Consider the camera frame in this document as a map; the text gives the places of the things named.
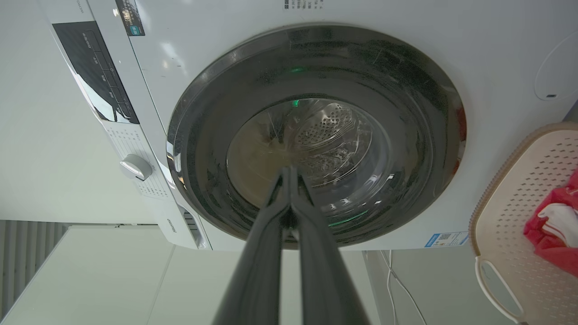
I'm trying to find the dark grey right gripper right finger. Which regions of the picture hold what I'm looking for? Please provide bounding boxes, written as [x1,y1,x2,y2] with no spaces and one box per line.
[289,166,371,325]

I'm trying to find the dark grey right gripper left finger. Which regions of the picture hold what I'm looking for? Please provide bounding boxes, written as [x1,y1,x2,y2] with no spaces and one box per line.
[212,167,290,325]

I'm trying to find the beige perforated laundry basket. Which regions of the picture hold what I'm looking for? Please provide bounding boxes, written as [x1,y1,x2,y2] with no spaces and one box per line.
[469,122,578,325]

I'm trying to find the blue energy label sticker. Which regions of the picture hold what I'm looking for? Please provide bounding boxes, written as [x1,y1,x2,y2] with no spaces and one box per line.
[424,231,469,248]

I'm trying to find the round dark washing machine door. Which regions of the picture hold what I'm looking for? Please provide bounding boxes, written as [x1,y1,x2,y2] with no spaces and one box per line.
[166,25,466,246]

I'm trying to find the silver washing machine control knob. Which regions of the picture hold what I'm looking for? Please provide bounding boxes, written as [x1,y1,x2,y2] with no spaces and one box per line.
[120,154,153,181]

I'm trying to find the white front-load washing machine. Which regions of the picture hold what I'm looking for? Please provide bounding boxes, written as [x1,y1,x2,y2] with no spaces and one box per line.
[38,0,578,251]

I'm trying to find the red and white garment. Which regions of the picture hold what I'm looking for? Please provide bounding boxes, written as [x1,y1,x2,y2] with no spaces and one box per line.
[523,169,578,277]

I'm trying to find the dark product sticker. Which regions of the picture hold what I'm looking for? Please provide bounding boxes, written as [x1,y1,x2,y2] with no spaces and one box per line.
[115,0,146,37]

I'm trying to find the thin white cable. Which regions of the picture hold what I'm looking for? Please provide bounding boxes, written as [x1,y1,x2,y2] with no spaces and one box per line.
[380,250,428,325]

